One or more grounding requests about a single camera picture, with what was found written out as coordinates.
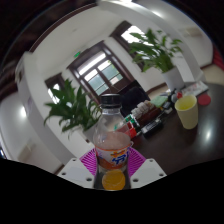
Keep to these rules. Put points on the pale yellow cup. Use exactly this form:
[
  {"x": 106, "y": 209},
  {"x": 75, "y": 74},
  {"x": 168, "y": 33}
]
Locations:
[{"x": 187, "y": 111}]

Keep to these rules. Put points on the leafy potted plant white pot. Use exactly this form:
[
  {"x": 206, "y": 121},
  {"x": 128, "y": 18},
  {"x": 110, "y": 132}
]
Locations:
[
  {"x": 153, "y": 53},
  {"x": 71, "y": 108}
]

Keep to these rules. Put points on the black office chair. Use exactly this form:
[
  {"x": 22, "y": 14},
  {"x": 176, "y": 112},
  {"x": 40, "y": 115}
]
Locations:
[{"x": 133, "y": 96}]

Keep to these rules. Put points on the red carpeted stairs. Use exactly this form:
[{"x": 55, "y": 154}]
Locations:
[{"x": 218, "y": 58}]

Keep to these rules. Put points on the printed paper booklet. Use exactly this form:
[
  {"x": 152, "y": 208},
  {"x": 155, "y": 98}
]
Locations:
[{"x": 195, "y": 88}]

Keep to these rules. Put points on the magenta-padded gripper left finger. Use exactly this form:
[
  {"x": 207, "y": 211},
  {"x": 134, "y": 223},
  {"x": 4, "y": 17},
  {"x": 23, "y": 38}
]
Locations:
[{"x": 87, "y": 163}]

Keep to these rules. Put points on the dark framed window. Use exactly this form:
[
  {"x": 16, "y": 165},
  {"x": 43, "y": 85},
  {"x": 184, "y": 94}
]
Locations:
[
  {"x": 128, "y": 33},
  {"x": 55, "y": 88}
]

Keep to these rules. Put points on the black remote control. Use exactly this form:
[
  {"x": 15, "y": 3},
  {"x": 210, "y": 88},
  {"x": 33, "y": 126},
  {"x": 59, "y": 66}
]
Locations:
[{"x": 152, "y": 126}]

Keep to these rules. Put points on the green folded cloth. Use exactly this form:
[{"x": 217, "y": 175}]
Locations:
[{"x": 159, "y": 100}]

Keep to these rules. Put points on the dark wooden glazed door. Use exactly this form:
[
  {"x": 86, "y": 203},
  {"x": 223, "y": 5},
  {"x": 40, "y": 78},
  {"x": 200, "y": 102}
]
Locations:
[{"x": 100, "y": 71}]

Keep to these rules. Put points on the green exit sign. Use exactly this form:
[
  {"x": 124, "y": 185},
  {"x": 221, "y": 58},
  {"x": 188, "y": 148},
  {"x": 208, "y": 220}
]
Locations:
[{"x": 77, "y": 54}]

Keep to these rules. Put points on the orange drink bottle black cap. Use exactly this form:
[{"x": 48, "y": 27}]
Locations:
[{"x": 112, "y": 146}]

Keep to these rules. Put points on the flat round red coaster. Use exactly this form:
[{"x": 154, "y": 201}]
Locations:
[{"x": 204, "y": 99}]

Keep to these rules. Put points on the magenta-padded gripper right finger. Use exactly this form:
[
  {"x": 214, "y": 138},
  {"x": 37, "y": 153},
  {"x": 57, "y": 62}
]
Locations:
[{"x": 138, "y": 161}]

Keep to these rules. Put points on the small red ball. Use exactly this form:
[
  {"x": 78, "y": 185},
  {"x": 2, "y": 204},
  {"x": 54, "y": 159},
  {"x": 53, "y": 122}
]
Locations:
[{"x": 180, "y": 95}]

